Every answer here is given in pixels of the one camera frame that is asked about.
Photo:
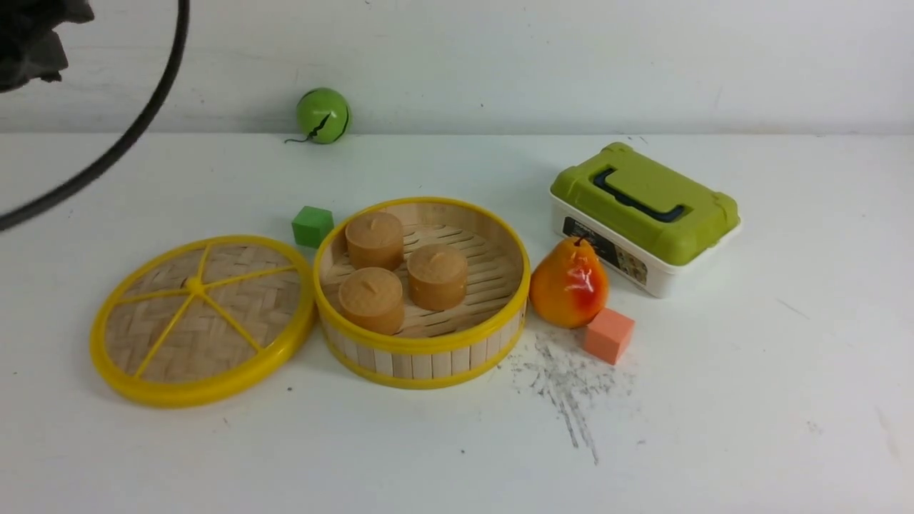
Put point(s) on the yellow woven bamboo steamer lid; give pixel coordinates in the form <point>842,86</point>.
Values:
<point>204,321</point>

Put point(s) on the green foam cube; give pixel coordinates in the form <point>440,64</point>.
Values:
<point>311,225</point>

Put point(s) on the yellow bamboo steamer basket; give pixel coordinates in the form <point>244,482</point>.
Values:
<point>433,349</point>

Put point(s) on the salmon foam cube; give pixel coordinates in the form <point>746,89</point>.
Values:
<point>608,336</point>

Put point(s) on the brown toy bun front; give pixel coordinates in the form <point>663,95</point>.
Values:
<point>373,298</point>

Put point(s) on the brown toy bun back left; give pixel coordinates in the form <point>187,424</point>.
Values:
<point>375,239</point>

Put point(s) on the brown toy bun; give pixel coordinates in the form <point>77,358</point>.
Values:
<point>375,239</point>
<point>373,298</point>
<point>437,277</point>

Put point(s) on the orange toy pear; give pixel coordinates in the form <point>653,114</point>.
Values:
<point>570,286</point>

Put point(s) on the green lidded white storage box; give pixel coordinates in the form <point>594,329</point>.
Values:
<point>653,225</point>

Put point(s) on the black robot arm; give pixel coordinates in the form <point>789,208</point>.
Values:
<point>30,47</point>

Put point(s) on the brown toy bun right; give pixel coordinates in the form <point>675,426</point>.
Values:
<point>437,277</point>

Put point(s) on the green toy ball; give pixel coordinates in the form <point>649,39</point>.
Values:
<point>323,116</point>

